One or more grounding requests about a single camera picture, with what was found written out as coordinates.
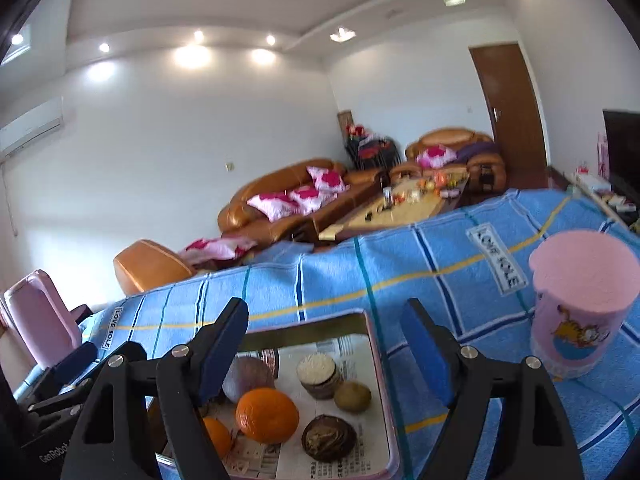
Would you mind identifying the wooden coffee table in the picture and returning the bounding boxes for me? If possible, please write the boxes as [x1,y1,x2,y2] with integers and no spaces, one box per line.
[319,169,469,243]

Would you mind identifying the brown-green kiwi fruit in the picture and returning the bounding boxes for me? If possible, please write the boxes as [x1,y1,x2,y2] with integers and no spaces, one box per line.
[333,380,372,414]

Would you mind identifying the dark brown passion fruit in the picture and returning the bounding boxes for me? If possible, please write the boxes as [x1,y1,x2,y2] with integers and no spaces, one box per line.
[300,415,357,463]

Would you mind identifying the pink metal tin box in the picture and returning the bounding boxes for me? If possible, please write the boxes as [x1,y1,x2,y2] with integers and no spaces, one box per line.
[208,309,401,479]

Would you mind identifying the purple cloth on armchair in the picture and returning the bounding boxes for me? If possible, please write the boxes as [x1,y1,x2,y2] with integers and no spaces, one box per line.
[456,141,499,164]

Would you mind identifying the pink electric kettle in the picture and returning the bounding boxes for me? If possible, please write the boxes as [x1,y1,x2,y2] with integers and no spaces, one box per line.
[4,270,82,368]

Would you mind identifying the dark purple round fruit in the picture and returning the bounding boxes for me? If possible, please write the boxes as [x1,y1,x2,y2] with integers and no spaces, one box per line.
[222,356,274,403]

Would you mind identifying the white wall air conditioner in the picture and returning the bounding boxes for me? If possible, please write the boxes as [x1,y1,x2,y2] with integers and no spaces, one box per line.
[0,98,64,160]

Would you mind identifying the brown leather ottoman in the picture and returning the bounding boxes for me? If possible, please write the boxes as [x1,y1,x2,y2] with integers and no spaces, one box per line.
[113,240,196,296]

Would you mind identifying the pink cartoon cup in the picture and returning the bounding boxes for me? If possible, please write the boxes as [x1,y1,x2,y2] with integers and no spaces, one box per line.
[528,230,639,378]

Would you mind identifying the brown wooden door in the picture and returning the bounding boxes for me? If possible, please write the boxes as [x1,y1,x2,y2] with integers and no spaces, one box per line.
[470,42,547,188]

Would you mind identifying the brown leather armchair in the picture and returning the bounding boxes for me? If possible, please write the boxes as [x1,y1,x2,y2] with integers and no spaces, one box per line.
[390,127,508,193]

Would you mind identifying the printed paper liner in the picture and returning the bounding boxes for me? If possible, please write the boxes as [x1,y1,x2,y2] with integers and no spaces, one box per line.
[205,334,397,479]

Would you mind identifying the stacked dark chairs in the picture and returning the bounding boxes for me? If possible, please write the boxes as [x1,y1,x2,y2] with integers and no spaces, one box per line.
[344,125,401,170]

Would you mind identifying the large orange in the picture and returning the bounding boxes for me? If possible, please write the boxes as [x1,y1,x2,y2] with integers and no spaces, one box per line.
[234,388,299,444]

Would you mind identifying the blue plaid tablecloth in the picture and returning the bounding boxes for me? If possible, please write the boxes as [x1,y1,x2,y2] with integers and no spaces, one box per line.
[12,187,640,480]

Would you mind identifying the black television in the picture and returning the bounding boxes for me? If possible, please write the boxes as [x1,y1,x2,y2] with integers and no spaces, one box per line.
[603,110,640,200]

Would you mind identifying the armchair pink floral pillow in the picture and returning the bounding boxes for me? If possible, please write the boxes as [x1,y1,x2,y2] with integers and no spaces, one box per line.
[416,144,456,169]

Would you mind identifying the brown leather three-seat sofa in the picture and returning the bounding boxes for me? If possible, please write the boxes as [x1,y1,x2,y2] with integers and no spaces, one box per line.
[218,158,387,247]

